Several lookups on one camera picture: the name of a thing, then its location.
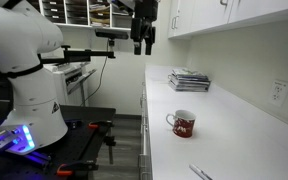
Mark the Franka gripper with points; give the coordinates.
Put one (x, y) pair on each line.
(142, 29)

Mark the black marker pen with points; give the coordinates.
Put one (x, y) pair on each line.
(200, 172)

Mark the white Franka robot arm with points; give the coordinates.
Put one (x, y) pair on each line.
(17, 36)

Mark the red patterned mug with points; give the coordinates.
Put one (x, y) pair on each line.
(184, 126)

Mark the stack of magazines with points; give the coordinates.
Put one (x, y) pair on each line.
(188, 81)

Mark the white paper sorter shelf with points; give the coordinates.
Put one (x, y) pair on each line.
(84, 13)

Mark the white base counter cabinet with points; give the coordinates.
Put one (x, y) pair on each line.
(145, 126)

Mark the white office printer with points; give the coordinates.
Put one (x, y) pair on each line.
(67, 81)

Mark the black perforated robot table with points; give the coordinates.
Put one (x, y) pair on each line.
(84, 133)

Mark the black bar-shaped camera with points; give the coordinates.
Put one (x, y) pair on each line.
(111, 34)

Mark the black camera boom mount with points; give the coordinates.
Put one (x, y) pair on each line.
(77, 54)

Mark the white wall power outlet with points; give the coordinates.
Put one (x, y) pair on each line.
(280, 92)

